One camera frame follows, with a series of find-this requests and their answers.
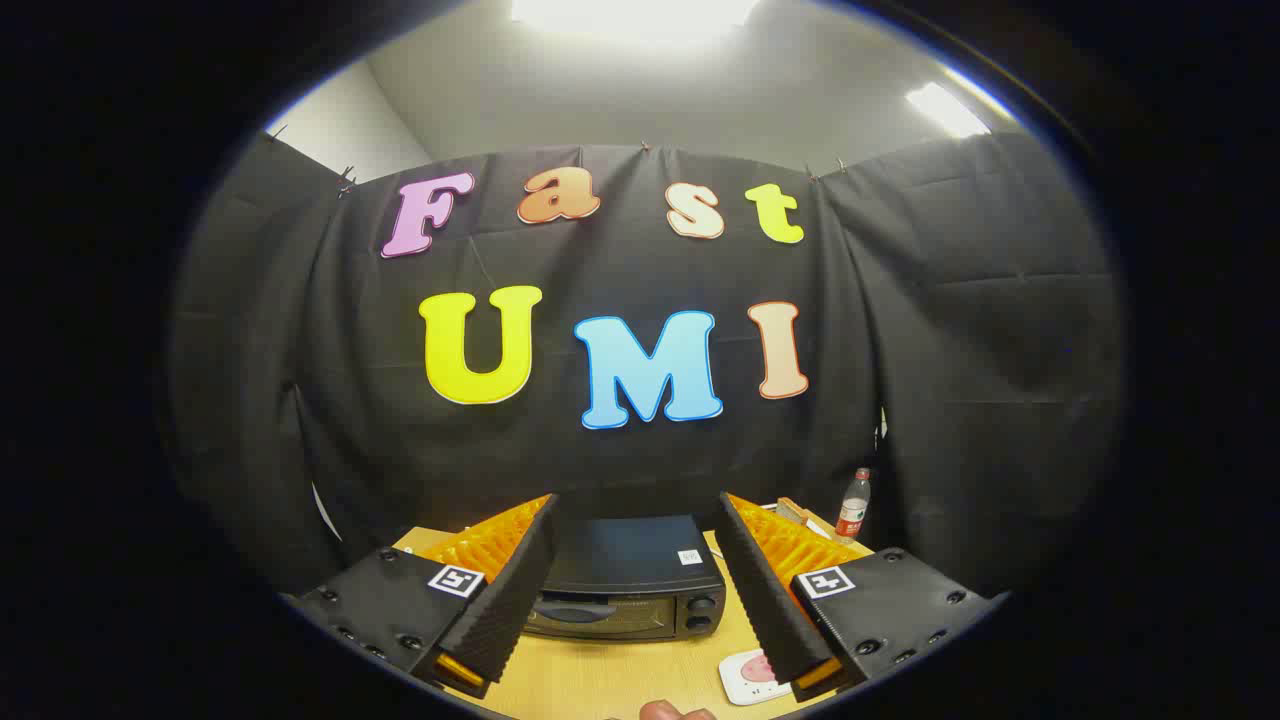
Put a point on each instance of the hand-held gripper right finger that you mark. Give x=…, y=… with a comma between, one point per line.
x=765, y=590

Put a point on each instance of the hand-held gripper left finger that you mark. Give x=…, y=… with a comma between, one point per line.
x=510, y=600

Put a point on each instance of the pink round ham slice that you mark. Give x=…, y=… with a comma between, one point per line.
x=758, y=668

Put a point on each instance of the white square plate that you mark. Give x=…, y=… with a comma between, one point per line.
x=738, y=690

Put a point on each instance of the black toaster oven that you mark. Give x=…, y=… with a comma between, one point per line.
x=630, y=555

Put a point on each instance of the brown bread slice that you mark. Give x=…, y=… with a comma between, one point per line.
x=800, y=515

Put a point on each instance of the clear plastic water bottle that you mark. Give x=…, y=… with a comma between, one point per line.
x=852, y=510

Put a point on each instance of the ceiling light panel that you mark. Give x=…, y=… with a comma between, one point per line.
x=945, y=110
x=635, y=12

